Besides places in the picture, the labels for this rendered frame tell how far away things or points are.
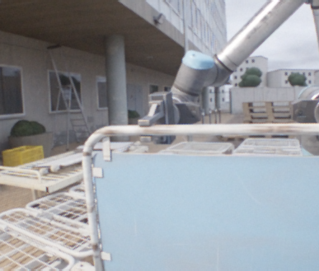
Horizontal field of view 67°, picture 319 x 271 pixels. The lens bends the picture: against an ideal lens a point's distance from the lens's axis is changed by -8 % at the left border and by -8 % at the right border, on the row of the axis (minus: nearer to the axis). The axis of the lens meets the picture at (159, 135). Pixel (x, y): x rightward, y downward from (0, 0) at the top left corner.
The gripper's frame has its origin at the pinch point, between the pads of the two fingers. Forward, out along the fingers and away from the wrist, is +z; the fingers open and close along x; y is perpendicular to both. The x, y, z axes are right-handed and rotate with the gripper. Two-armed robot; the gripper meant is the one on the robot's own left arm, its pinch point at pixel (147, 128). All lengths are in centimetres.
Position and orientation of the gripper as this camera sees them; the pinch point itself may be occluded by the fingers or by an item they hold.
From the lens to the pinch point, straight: 58.4
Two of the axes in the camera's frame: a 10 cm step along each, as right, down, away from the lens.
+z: -3.2, 2.9, -9.0
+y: -9.4, 0.0, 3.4
